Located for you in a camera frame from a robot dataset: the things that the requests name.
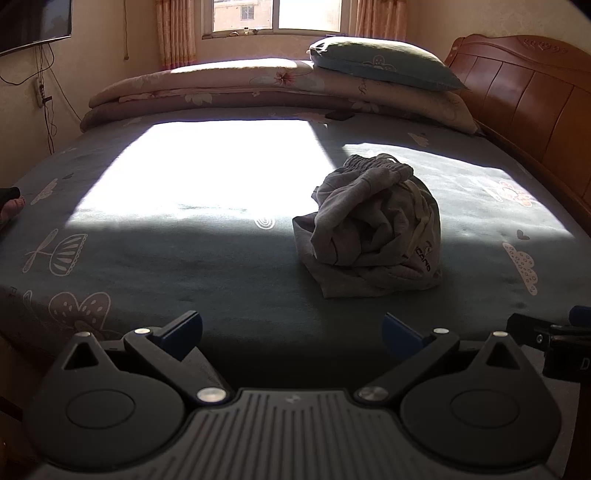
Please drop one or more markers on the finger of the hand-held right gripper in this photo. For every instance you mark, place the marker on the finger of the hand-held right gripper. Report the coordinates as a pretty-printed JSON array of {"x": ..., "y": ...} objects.
[
  {"x": 581, "y": 314},
  {"x": 528, "y": 328}
]

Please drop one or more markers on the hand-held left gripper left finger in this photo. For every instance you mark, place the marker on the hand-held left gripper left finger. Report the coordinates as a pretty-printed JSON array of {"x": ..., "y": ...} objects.
[{"x": 182, "y": 331}]

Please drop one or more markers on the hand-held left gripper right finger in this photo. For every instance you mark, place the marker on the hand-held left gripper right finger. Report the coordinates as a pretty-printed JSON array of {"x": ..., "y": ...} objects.
[{"x": 399, "y": 334}]

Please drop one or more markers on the grey sweatpants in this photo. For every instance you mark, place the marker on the grey sweatpants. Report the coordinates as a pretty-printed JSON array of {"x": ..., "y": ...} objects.
[{"x": 369, "y": 221}]

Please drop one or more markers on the another person's forearm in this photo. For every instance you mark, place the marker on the another person's forearm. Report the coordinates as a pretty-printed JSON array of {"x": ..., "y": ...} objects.
[{"x": 8, "y": 194}]

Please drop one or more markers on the blue printed bed sheet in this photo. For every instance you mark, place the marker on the blue printed bed sheet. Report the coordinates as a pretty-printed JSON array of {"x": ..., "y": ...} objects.
[{"x": 184, "y": 258}]

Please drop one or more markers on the wooden bed headboard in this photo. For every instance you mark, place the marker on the wooden bed headboard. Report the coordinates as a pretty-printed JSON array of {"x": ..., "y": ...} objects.
[{"x": 531, "y": 92}]

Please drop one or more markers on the folded floral quilt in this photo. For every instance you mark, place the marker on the folded floral quilt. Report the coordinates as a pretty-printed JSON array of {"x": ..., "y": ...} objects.
[{"x": 207, "y": 87}]

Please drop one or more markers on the blue printed pillow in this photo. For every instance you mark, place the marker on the blue printed pillow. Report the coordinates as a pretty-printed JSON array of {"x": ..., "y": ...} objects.
[{"x": 383, "y": 62}]

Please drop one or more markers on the white power strip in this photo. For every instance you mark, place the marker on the white power strip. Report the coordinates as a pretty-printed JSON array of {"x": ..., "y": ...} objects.
[{"x": 40, "y": 94}]

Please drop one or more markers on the pink striped curtain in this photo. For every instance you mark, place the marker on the pink striped curtain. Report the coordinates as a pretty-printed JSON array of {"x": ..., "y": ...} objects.
[
  {"x": 381, "y": 18},
  {"x": 175, "y": 32}
]

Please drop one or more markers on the window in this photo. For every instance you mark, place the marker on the window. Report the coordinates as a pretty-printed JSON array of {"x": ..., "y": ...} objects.
[{"x": 244, "y": 14}]

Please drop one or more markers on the black wall television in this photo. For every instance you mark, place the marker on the black wall television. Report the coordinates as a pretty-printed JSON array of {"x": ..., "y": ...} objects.
[{"x": 32, "y": 21}]

